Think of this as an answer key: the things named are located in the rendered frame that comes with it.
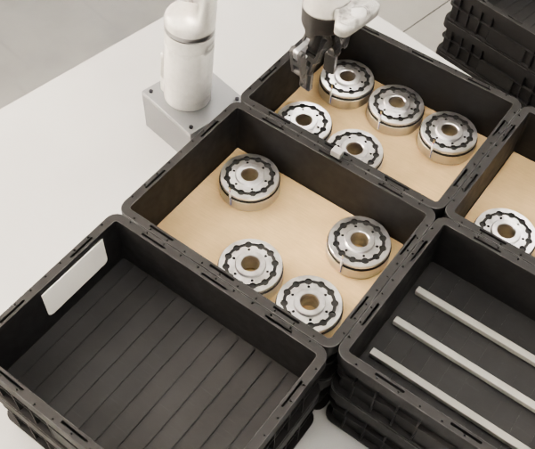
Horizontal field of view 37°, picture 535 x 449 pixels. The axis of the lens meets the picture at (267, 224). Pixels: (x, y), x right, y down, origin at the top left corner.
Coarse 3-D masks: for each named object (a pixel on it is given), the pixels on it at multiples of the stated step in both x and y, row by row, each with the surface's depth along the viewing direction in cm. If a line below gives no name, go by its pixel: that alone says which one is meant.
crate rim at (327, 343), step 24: (216, 120) 133; (264, 120) 133; (192, 144) 130; (312, 144) 130; (168, 168) 127; (360, 168) 128; (144, 192) 124; (432, 216) 122; (168, 240) 119; (408, 240) 120; (240, 288) 114; (360, 312) 112; (312, 336) 110; (336, 336) 110
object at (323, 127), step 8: (288, 104) 145; (296, 104) 145; (304, 104) 145; (312, 104) 145; (280, 112) 144; (288, 112) 144; (312, 112) 144; (320, 112) 145; (320, 120) 143; (328, 120) 143; (320, 128) 142; (328, 128) 142; (320, 136) 141
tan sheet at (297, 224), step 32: (224, 160) 141; (192, 192) 137; (288, 192) 137; (160, 224) 132; (192, 224) 133; (224, 224) 133; (256, 224) 133; (288, 224) 133; (320, 224) 133; (288, 256) 129; (320, 256) 130; (352, 288) 126
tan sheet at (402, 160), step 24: (312, 96) 151; (336, 120) 147; (360, 120) 148; (384, 144) 144; (408, 144) 144; (480, 144) 145; (384, 168) 141; (408, 168) 141; (432, 168) 141; (456, 168) 141; (432, 192) 138
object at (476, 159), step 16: (368, 32) 147; (400, 48) 145; (432, 64) 143; (256, 80) 139; (464, 80) 141; (240, 96) 137; (496, 96) 139; (272, 112) 134; (512, 112) 136; (496, 128) 134; (320, 144) 130; (352, 160) 129; (480, 160) 129; (384, 176) 127; (464, 176) 127; (416, 192) 125; (448, 192) 125; (432, 208) 124
